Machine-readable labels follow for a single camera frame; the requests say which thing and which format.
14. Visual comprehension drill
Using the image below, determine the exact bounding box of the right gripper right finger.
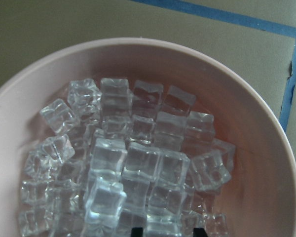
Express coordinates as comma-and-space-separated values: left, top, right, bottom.
193, 228, 207, 237

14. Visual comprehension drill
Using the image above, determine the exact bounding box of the pink bowl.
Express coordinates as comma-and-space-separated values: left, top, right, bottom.
0, 38, 296, 237

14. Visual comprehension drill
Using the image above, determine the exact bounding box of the pile of ice cubes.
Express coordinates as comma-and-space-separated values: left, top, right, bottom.
18, 78, 235, 237

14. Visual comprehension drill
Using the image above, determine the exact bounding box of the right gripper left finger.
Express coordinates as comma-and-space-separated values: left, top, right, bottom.
130, 227, 144, 237

